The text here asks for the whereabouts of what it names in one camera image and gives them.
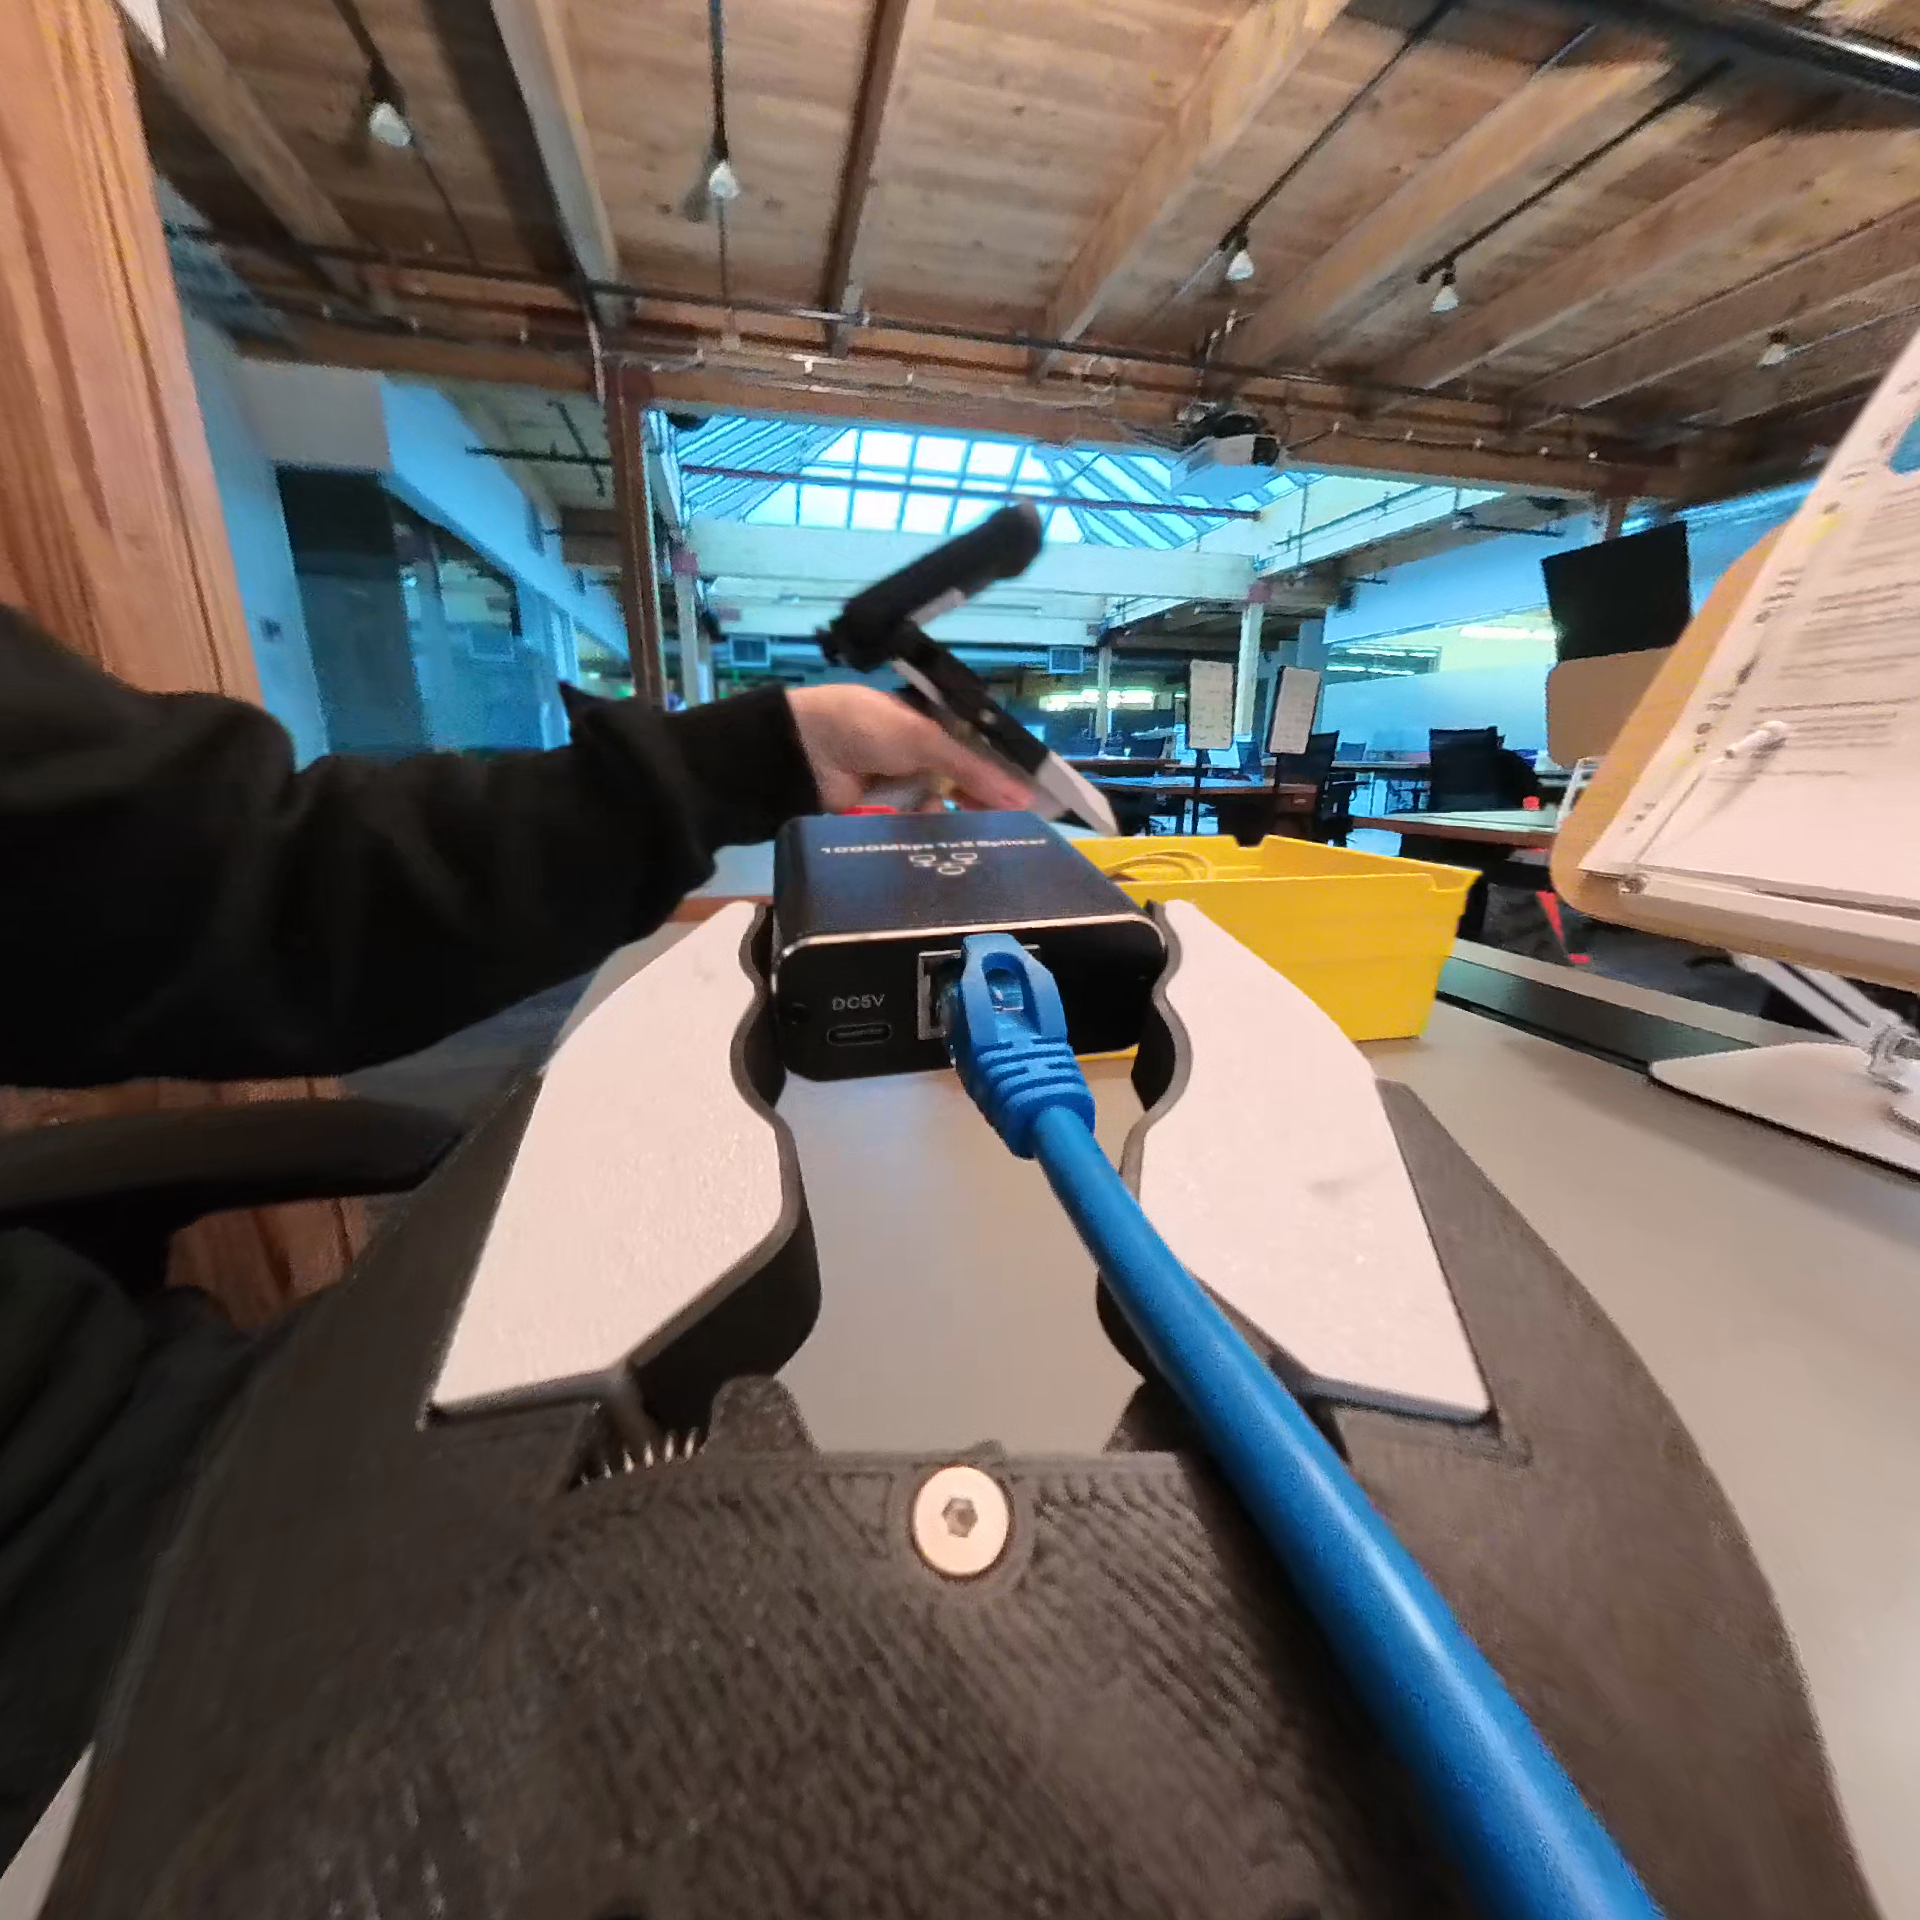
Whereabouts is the grey desk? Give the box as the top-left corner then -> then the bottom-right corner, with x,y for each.
569,840 -> 1920,1920

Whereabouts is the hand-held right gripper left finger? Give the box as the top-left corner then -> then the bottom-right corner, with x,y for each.
426,902 -> 823,1428

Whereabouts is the wooden document stand with paper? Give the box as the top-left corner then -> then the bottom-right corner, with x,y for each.
1550,329 -> 1920,1176

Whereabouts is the blue network cable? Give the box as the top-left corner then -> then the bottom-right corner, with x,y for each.
940,929 -> 1660,1920

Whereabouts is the black network splitter box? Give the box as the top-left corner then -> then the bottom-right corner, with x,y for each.
771,812 -> 1170,1083

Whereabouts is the black chair armrest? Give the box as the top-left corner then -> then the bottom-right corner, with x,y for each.
0,1103 -> 459,1220

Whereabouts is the yellow storage bin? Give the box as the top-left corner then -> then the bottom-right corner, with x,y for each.
1072,836 -> 1485,1043

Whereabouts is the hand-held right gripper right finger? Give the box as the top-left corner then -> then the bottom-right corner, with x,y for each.
1099,896 -> 1494,1441

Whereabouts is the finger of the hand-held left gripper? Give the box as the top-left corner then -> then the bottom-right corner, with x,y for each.
1036,743 -> 1126,837

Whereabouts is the black monitor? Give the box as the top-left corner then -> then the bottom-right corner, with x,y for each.
1543,520 -> 1691,667

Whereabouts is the cardboard box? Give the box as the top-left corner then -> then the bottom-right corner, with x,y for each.
1545,648 -> 1669,771

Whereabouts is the person's left hand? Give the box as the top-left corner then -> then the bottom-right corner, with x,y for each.
786,682 -> 1038,819

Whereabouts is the wooden pillar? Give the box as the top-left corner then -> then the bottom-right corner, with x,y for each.
0,0 -> 379,1329

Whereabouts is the person's left forearm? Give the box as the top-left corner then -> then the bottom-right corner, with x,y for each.
0,600 -> 819,1089

